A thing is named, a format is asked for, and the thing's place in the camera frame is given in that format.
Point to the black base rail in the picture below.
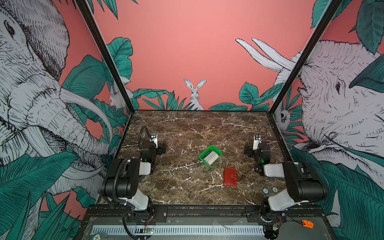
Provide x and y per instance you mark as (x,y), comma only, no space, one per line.
(162,213)

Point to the right black frame post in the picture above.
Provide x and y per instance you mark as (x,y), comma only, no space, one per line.
(327,16)

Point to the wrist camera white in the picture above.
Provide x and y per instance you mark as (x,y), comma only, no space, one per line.
(257,140)
(154,139)

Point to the orange connector block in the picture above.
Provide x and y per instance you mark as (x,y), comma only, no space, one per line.
(307,224)

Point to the white slotted cable duct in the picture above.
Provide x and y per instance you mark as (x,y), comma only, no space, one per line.
(192,230)

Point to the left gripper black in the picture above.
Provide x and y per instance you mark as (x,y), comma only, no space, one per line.
(160,149)

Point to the green plastic tray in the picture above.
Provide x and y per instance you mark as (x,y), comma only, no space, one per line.
(207,151)

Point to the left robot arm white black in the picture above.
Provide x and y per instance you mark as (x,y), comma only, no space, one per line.
(120,186)

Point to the black frame post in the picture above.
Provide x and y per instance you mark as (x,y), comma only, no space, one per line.
(103,48)
(327,16)

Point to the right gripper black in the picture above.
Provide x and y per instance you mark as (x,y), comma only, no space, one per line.
(249,150)

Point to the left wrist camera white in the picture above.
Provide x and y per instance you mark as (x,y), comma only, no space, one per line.
(154,139)

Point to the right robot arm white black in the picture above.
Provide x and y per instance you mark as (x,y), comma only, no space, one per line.
(303,184)

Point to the stack of credit cards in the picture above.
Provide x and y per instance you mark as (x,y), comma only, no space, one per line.
(211,158)

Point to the left black frame post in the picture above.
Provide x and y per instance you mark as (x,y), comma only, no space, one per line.
(103,48)

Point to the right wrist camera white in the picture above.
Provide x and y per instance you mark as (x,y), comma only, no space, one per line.
(257,140)

